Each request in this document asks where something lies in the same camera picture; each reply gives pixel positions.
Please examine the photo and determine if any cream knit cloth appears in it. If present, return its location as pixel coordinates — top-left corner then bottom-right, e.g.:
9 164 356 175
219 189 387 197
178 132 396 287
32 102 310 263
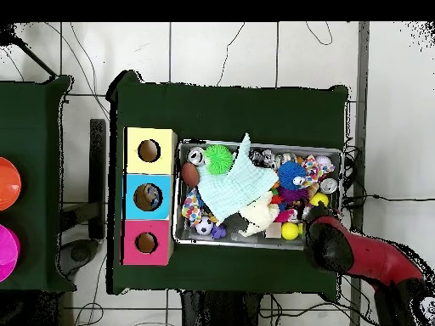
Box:
237 191 280 238

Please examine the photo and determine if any plain wooden cube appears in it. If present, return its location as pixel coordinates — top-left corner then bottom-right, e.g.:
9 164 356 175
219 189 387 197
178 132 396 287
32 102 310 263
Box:
265 222 282 239

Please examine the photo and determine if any wooden box with three holes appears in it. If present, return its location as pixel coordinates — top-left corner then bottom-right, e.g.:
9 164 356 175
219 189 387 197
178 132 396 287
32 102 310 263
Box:
120 126 178 267

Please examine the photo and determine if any shallow clear mesh bin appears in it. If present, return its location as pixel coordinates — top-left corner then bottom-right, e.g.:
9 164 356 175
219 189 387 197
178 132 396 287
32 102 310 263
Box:
172 138 344 253

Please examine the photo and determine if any mint green knit cloth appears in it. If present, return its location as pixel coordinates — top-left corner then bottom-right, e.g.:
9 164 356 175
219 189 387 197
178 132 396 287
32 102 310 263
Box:
196 132 280 223

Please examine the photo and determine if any green spiky rubber ball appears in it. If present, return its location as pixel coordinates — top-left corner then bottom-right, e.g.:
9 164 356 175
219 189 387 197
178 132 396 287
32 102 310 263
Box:
203 144 234 176

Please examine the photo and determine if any small brown football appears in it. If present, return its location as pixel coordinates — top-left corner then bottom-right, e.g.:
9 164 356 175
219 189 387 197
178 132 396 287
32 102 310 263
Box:
179 161 201 188

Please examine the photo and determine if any plain silver can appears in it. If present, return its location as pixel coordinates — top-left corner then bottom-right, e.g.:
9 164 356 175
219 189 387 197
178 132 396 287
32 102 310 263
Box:
186 146 206 166

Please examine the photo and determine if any colourful dotted cloth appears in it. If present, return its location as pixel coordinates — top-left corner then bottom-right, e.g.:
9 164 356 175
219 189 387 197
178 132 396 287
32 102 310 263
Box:
180 188 205 226

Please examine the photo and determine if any small black white soccer ball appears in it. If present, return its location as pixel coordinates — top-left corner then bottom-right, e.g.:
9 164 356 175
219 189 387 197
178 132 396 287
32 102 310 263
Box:
194 216 214 236

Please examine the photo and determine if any black printed can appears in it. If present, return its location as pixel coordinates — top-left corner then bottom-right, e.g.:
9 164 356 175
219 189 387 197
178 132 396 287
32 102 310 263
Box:
249 149 276 169

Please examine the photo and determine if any dark green tablecloth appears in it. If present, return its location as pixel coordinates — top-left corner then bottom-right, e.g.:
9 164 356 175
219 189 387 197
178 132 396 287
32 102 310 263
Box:
0 75 76 293
105 69 350 295

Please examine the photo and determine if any blue spiky rubber ball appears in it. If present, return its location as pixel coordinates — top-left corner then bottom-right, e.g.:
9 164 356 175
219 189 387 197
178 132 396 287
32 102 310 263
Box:
277 160 308 191

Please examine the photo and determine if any black upright panel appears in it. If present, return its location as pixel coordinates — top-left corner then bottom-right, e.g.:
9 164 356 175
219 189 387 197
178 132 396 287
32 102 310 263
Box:
88 118 107 240

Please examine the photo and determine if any orange bowl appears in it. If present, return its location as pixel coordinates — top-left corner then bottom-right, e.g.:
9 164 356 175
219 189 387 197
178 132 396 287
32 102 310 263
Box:
0 156 23 211

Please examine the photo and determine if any pink bowl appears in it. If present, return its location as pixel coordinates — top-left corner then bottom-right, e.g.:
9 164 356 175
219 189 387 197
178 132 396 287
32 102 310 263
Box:
0 223 21 283

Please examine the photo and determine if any black tripod pole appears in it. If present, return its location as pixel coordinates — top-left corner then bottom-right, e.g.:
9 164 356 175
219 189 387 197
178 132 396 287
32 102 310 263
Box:
0 22 58 78

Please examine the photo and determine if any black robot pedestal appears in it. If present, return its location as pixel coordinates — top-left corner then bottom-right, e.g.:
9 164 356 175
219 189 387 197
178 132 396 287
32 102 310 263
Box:
179 289 264 326

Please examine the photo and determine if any black floor power cable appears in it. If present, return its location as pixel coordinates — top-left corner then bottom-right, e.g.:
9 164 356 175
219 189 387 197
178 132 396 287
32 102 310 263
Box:
364 194 435 203

